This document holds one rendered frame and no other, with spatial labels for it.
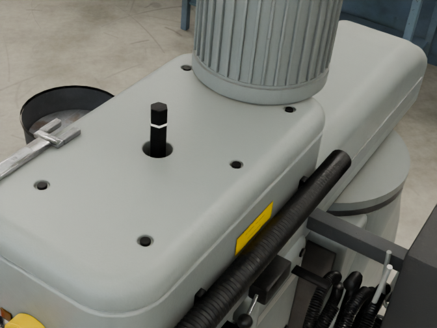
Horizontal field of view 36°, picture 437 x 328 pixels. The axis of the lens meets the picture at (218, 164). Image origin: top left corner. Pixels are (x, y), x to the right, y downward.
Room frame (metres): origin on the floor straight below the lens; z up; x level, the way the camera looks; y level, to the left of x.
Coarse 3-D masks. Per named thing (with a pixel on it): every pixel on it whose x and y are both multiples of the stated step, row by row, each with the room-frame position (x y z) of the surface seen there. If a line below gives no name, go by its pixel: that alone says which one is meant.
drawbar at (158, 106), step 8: (152, 104) 0.66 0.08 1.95; (160, 104) 0.67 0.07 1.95; (152, 112) 0.65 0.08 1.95; (160, 112) 0.65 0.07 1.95; (152, 120) 0.65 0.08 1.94; (160, 120) 0.65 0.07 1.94; (152, 128) 0.65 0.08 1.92; (160, 128) 0.65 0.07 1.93; (152, 136) 0.65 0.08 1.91; (160, 136) 0.65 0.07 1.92; (152, 144) 0.65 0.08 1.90; (160, 144) 0.65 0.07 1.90; (152, 152) 0.65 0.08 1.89; (160, 152) 0.65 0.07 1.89
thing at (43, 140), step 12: (60, 120) 0.69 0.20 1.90; (36, 132) 0.66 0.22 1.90; (48, 132) 0.67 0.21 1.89; (72, 132) 0.67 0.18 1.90; (36, 144) 0.63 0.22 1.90; (48, 144) 0.64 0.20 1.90; (60, 144) 0.64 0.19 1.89; (12, 156) 0.61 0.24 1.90; (24, 156) 0.61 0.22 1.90; (0, 168) 0.58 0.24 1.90; (12, 168) 0.59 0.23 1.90; (0, 180) 0.57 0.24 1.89
